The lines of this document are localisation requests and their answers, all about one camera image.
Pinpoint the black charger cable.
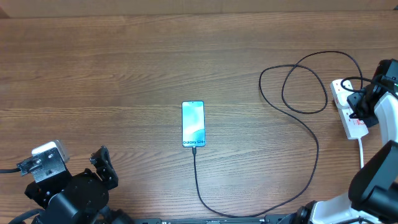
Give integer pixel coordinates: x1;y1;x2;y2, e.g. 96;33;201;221
192;50;374;218

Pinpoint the blue Samsung smartphone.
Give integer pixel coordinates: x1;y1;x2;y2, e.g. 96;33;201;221
182;101;206;147

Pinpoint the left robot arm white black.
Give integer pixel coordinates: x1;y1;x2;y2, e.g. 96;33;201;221
1;142;134;224

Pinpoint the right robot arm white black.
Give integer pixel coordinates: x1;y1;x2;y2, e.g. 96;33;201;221
280;59;397;223

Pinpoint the white charger adapter plug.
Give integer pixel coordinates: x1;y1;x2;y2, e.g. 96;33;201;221
334;90;352;109

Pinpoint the white power strip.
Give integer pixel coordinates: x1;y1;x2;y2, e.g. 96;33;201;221
330;79;369;140

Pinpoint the white power strip cord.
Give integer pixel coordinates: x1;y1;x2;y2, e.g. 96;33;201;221
357;138;366;169

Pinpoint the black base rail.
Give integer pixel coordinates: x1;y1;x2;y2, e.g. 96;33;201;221
132;214;294;224

